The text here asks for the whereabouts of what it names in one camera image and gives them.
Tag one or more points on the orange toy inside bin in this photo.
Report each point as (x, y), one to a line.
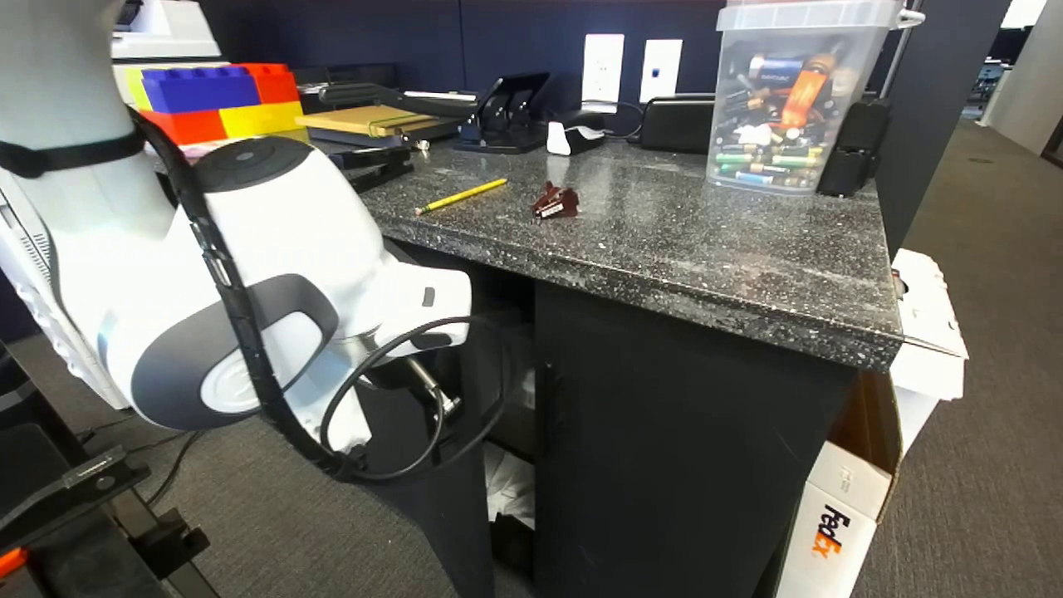
(804, 93)

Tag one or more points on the orange toy building block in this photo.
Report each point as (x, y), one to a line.
(197, 127)

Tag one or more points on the white paper inside cabinet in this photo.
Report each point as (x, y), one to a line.
(512, 487)

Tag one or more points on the red toy building block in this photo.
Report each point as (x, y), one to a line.
(274, 85)

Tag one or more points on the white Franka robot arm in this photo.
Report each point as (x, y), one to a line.
(109, 277)

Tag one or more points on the blue toy building block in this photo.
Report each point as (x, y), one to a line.
(201, 86)

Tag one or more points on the black stapler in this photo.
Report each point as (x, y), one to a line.
(382, 154)

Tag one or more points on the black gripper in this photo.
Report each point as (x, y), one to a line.
(416, 365)

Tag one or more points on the yellow toy building block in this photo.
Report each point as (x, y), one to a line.
(259, 120)

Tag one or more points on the clear plastic storage bin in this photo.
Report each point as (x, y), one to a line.
(799, 133)

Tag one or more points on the black handheld device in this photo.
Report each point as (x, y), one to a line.
(850, 145)

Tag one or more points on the black cabinet with granite top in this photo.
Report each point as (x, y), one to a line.
(684, 244)

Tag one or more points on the yellow pencil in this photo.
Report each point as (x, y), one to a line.
(463, 197)

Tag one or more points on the small white wall plate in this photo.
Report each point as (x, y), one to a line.
(661, 70)

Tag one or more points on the white tape dispenser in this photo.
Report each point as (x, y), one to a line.
(558, 136)

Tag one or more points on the tall white wall plate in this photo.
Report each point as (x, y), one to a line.
(602, 66)

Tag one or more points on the black desk tray box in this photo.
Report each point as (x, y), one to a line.
(675, 123)

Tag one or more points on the black metal stand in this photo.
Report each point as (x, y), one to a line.
(102, 531)

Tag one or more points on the dark red binder clip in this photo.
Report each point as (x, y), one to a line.
(556, 199)

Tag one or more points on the black paper tray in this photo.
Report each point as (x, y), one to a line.
(350, 93)

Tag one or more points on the white FedEx cardboard box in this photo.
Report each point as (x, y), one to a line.
(848, 519)

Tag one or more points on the black cabinet door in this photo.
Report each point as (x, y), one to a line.
(442, 519)
(684, 467)

